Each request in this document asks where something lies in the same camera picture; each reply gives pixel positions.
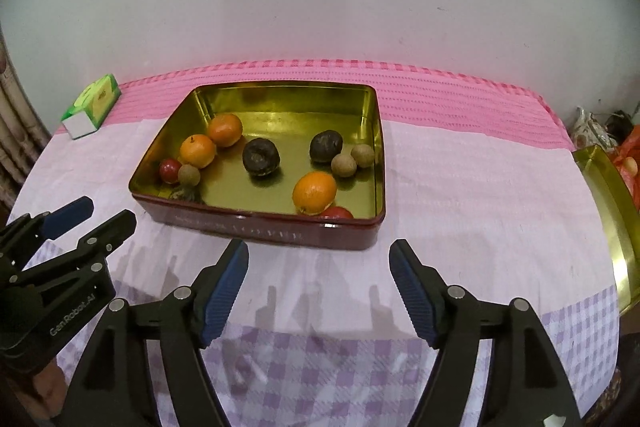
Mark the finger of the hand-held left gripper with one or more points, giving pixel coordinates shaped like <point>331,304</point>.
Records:
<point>100,242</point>
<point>67,216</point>

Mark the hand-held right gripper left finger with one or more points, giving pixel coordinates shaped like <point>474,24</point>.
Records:
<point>225,294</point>

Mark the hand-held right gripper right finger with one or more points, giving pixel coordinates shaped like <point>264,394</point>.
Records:
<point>415,297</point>

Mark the dark wrinkled passion fruit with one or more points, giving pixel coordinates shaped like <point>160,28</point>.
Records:
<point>325,147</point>
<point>184,195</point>
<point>260,158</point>

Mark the red tomato with calyx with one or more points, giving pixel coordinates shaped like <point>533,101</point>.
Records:
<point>169,170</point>

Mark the brown longan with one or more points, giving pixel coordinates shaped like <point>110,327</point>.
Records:
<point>362,155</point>
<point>189,176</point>
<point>343,166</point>

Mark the smooth red tomato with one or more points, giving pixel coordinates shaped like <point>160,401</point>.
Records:
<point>337,213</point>

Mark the orange mandarin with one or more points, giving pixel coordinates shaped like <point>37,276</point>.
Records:
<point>314,193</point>
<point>225,130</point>
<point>198,151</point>

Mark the dark red tin box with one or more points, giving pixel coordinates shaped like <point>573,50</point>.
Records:
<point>290,117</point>

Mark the person's left hand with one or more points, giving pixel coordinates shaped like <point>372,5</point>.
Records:
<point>47,389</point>

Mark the rattan chair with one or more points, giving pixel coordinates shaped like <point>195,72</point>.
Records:
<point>20,142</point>

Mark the pink purple checked tablecloth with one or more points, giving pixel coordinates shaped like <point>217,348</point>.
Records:
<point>475,207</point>

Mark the green tissue box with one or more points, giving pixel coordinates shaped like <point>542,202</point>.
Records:
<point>92,107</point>

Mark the gold tin lid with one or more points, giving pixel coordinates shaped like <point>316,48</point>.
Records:
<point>612,217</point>

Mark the white plastic bag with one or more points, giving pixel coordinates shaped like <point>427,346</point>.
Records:
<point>590,129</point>

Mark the orange plastic bag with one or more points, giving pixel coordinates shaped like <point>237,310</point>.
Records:
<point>630,167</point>

